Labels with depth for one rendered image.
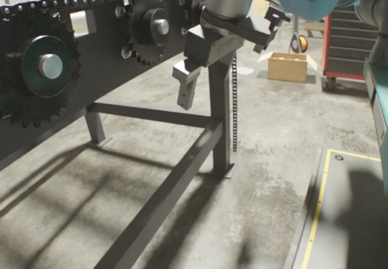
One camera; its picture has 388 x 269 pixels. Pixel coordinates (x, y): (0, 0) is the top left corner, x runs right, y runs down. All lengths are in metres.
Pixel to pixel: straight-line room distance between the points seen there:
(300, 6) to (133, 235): 0.68
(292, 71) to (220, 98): 1.70
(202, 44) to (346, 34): 2.22
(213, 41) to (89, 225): 1.10
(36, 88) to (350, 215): 0.84
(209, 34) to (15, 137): 0.34
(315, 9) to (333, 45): 2.24
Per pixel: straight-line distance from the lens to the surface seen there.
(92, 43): 0.52
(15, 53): 0.37
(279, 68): 2.83
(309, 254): 0.74
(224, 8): 0.40
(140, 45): 0.56
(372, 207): 0.92
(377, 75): 0.77
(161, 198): 0.84
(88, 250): 1.23
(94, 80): 0.52
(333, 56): 2.57
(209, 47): 0.40
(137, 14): 0.55
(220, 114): 1.25
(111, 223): 1.28
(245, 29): 0.40
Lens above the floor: 0.92
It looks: 28 degrees down
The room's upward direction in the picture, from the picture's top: 5 degrees counter-clockwise
